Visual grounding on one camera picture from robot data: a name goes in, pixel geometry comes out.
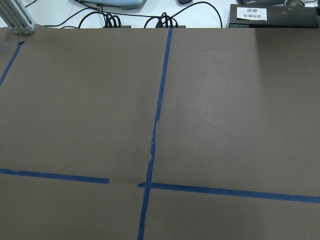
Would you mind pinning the left black cable hub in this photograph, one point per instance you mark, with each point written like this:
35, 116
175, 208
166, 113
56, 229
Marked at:
113, 22

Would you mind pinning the right black cable hub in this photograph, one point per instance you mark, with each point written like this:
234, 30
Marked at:
166, 21

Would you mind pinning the black cable hub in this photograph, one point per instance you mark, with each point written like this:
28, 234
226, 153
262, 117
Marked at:
113, 22
166, 21

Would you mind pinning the light blue device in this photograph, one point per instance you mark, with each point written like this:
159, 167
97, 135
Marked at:
123, 4

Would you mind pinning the black box with label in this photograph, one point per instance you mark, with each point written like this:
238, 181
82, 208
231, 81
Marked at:
267, 16

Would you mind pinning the aluminium profile post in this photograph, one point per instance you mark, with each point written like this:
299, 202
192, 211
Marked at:
15, 15

